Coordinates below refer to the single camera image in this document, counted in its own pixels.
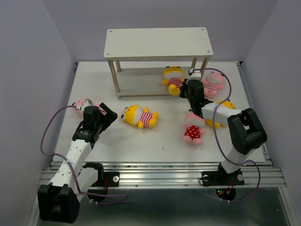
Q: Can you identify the yellow plush red-striped shirt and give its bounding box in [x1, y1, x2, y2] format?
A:
[162, 66, 185, 96]

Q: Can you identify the yellow plush pink-striped shirt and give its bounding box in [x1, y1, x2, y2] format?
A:
[120, 105, 158, 129]

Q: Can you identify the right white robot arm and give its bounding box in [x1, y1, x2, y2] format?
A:
[180, 79, 267, 185]

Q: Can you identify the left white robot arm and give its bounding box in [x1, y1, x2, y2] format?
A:
[37, 103, 118, 224]

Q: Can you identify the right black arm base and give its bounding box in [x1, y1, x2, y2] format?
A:
[199, 170, 245, 201]

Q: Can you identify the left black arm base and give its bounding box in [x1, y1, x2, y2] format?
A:
[88, 171, 120, 195]

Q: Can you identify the white two-tier shelf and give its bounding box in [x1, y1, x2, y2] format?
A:
[103, 27, 214, 99]

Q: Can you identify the pink plush pink-striped shirt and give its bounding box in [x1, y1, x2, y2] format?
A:
[202, 72, 225, 98]

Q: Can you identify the pink plush orange-striped shirt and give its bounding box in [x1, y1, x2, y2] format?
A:
[72, 98, 106, 117]

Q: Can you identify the pink plush red polka-dot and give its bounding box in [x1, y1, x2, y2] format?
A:
[183, 111, 206, 145]

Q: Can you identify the yellow plush blue-striped shirt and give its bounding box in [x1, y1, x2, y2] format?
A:
[205, 100, 236, 129]

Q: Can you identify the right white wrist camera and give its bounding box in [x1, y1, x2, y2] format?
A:
[188, 69, 202, 81]

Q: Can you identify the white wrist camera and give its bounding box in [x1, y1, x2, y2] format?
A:
[73, 98, 93, 113]
[188, 69, 202, 81]

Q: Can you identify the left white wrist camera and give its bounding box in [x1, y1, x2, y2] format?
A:
[73, 98, 93, 113]

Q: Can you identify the aluminium rail frame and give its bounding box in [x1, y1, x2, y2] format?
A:
[27, 61, 297, 226]

